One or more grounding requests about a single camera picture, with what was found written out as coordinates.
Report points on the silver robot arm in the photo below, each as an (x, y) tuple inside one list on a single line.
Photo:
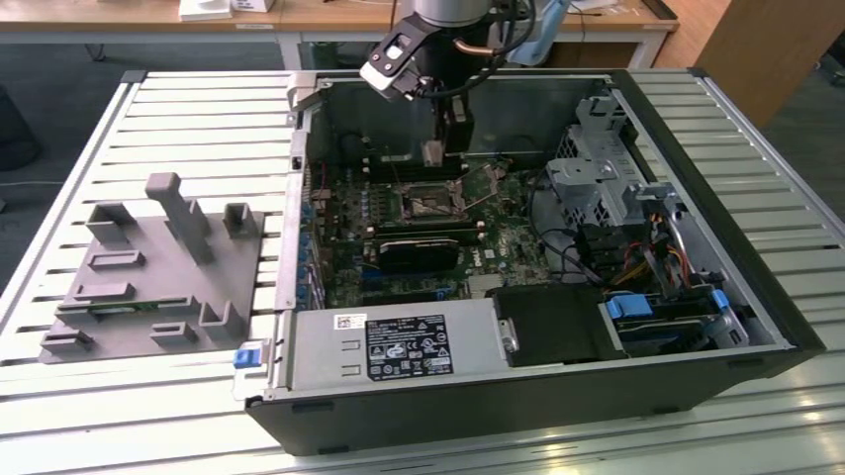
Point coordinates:
[(442, 10)]

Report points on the silver chipset heatsink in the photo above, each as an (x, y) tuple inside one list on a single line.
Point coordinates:
[(483, 286)]

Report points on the green motherboard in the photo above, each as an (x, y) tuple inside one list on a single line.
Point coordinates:
[(508, 247)]

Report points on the silver CPU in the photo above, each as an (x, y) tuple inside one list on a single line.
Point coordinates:
[(432, 154)]

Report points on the grey parts rack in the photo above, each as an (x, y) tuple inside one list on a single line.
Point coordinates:
[(164, 277)]

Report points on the black open PC case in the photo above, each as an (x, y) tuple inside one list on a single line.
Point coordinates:
[(462, 420)]

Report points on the hard disk in blue carrier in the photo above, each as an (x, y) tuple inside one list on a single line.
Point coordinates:
[(627, 307)]

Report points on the white box with dark print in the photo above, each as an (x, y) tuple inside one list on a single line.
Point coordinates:
[(253, 5)]

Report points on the silver drive cage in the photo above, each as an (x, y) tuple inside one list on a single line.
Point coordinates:
[(594, 173)]

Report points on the wooden cabinet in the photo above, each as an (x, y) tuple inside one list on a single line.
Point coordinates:
[(759, 49)]

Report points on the black plastic shroud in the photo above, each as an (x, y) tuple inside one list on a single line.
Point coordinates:
[(554, 321)]

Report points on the black RAM stick with label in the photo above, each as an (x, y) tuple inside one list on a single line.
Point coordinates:
[(399, 158)]

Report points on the blue case latch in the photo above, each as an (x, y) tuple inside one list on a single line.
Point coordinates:
[(247, 358)]

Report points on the CPU socket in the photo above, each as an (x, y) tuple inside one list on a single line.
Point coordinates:
[(428, 203)]

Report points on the blue drive bay clip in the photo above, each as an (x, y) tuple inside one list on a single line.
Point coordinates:
[(719, 299)]

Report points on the silver power supply with label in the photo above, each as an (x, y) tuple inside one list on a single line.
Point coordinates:
[(316, 356)]

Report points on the thin metal locking lever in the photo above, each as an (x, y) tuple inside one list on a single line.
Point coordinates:
[(398, 177)]

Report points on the white black-faced wrist camera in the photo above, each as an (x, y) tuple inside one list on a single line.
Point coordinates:
[(390, 69)]

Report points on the black graphics card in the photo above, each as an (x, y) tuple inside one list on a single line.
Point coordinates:
[(415, 257)]

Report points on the green RAM stick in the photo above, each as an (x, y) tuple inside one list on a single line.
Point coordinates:
[(125, 309)]

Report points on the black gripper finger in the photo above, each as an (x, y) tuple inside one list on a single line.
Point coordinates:
[(459, 128)]

